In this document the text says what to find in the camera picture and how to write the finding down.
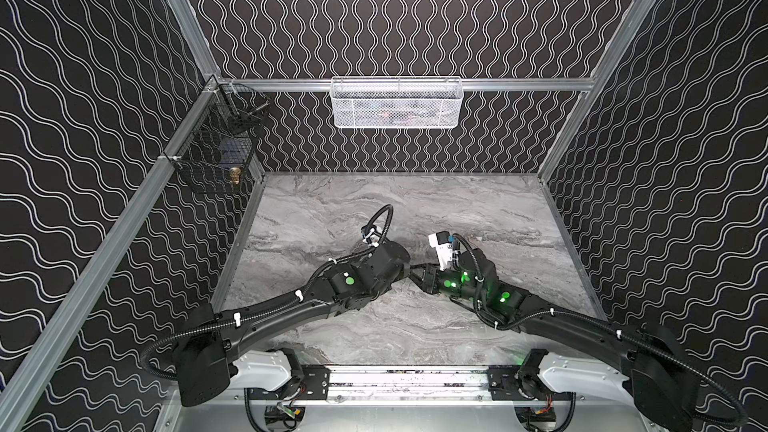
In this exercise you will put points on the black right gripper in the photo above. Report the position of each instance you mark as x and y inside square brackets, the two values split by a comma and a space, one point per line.
[433, 276]

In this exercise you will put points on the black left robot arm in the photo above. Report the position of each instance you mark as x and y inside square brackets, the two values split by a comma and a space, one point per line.
[201, 356]

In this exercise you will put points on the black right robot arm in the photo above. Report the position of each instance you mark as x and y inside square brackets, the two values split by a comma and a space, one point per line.
[645, 366]

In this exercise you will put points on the brass padlock in basket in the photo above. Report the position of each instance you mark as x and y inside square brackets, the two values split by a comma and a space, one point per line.
[235, 174]

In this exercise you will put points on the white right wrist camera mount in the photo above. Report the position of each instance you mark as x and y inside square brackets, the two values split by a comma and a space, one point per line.
[442, 243]

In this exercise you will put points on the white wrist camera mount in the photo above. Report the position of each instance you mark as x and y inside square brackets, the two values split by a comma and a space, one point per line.
[371, 235]
[442, 243]

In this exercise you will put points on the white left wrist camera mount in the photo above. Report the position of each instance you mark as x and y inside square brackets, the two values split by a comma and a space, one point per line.
[371, 235]

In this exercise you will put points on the aluminium linear rail base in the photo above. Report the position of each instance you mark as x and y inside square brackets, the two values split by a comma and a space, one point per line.
[463, 385]

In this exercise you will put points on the white wire mesh basket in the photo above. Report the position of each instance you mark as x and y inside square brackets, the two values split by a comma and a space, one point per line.
[402, 108]

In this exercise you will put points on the black wire mesh basket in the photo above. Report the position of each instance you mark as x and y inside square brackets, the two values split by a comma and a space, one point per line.
[226, 134]

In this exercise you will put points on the aluminium horizontal back rail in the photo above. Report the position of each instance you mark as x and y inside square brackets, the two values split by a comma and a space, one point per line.
[423, 83]

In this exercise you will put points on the aluminium frame corner post left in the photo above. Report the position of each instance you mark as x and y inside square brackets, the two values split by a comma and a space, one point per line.
[192, 33]

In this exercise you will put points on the aluminium frame corner post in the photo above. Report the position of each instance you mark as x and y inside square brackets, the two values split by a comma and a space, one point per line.
[192, 33]
[609, 61]

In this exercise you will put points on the aluminium frame corner post right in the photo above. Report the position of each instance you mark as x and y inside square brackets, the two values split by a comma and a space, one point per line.
[609, 61]

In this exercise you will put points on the aluminium left side rail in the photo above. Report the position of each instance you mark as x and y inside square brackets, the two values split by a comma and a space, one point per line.
[39, 365]

